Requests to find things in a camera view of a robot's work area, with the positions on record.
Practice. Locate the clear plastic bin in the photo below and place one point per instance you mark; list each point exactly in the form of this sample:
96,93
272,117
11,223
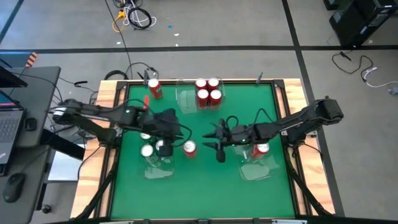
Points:
158,171
186,102
258,171

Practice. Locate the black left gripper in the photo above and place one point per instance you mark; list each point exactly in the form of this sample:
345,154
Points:
161,124

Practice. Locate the orange black hazard strip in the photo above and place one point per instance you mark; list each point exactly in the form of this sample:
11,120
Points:
31,59

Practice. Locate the black aluminium table frame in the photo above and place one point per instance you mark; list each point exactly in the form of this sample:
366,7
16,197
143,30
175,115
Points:
242,82

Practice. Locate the small red clip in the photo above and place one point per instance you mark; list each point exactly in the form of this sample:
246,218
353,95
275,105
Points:
146,102

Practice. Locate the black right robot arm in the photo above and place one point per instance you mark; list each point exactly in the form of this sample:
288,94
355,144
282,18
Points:
289,123

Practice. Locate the dark grey desk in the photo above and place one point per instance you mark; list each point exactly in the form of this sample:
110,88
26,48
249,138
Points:
40,90

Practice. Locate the silver metal bracket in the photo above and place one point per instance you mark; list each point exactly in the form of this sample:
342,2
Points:
289,221

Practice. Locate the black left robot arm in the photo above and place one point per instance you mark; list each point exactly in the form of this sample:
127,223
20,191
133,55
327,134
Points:
93,110

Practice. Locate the black desk foot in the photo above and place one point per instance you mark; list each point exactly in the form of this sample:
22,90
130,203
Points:
66,147

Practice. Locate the black caster wheel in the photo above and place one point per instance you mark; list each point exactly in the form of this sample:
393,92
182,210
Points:
46,209

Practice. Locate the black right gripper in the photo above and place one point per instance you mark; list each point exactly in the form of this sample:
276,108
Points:
236,137

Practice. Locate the small black desk object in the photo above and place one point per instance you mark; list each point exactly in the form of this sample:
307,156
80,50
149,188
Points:
31,124

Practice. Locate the small black floor item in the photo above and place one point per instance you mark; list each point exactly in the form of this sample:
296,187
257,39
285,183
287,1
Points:
81,82

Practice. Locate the red Fanta can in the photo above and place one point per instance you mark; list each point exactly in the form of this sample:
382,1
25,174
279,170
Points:
155,88
189,148
259,150

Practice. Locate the black monitor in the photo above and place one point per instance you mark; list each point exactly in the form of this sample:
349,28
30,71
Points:
9,79

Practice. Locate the black computer tower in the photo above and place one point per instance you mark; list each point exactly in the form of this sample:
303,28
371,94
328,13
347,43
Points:
357,25

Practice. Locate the black computer mouse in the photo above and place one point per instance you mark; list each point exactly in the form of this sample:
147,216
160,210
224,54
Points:
14,186

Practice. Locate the black laptop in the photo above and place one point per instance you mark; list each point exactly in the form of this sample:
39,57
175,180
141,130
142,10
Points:
9,130

